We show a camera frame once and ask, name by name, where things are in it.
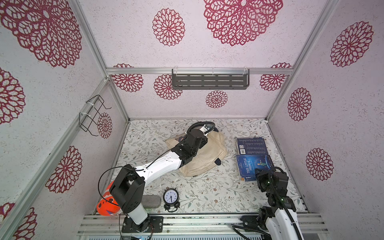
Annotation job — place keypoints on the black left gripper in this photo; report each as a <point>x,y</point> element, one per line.
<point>203,142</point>

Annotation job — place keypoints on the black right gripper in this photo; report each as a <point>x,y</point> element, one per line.
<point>264,174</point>

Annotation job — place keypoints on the beige canvas tote bag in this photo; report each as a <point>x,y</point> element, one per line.
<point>207,157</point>

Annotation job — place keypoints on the Little Prince blue book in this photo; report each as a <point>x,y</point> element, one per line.
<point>248,164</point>

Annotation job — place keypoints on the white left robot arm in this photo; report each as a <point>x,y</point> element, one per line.
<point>128,187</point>

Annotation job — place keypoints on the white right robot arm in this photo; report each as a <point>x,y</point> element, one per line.
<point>279,218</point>

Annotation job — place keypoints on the black analog alarm clock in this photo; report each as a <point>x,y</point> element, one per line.
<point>171,200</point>

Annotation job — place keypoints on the grey sponge block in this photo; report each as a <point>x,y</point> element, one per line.
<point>151,201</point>

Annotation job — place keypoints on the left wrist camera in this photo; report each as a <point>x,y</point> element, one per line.
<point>206,129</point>

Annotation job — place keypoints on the grey metal wall shelf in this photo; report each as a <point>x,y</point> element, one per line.
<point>212,81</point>

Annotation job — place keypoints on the black wire wall rack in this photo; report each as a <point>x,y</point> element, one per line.
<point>96,121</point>

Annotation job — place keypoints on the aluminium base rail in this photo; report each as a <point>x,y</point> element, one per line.
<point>172,224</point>

